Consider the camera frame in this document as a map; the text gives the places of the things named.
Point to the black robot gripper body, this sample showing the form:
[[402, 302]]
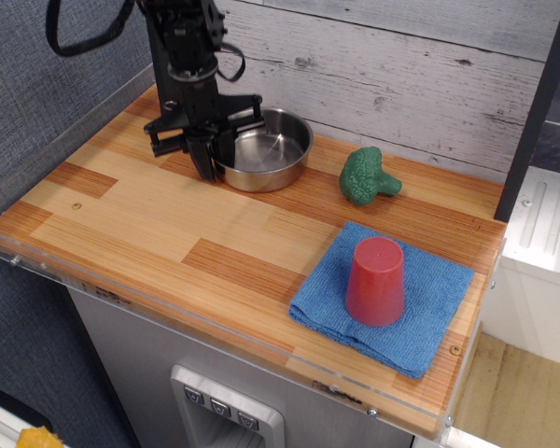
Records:
[[202, 112]]

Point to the red plastic cup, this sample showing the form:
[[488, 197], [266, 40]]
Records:
[[375, 290]]

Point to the green toy broccoli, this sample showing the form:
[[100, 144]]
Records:
[[363, 178]]

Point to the dark shelf post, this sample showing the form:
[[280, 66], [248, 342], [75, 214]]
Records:
[[537, 115], [161, 20]]

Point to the dark left shelf post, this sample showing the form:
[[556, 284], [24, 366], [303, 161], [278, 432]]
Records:
[[161, 20]]

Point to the white toy sink unit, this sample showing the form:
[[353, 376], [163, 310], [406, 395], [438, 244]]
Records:
[[522, 305]]

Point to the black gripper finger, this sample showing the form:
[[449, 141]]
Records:
[[200, 154], [224, 148]]

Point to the silver metal pot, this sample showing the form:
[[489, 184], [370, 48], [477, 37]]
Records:
[[270, 156]]

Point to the grey toy cabinet front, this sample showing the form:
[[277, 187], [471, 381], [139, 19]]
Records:
[[138, 352]]

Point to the dark right shelf post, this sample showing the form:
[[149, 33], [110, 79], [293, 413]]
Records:
[[537, 115]]

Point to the blue folded cloth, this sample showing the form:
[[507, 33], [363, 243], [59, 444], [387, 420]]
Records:
[[433, 290]]

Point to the clear acrylic table guard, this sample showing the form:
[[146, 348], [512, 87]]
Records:
[[234, 287]]

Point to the silver dispenser panel with buttons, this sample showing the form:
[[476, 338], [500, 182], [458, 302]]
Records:
[[215, 415]]

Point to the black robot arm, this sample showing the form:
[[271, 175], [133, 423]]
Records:
[[200, 32]]

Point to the yellow object at corner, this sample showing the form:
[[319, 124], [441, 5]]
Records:
[[38, 437]]

